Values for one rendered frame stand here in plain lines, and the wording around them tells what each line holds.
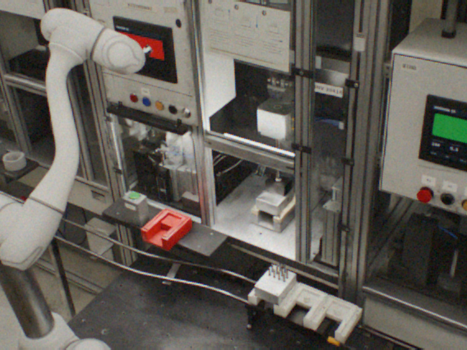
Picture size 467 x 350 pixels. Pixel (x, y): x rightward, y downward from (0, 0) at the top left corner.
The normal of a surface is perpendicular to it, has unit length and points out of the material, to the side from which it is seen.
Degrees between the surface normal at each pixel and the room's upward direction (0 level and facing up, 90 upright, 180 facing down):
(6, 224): 39
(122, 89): 90
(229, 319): 0
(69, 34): 52
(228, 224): 0
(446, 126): 90
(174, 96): 90
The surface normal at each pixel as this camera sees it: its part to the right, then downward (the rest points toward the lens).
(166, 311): -0.05, -0.82
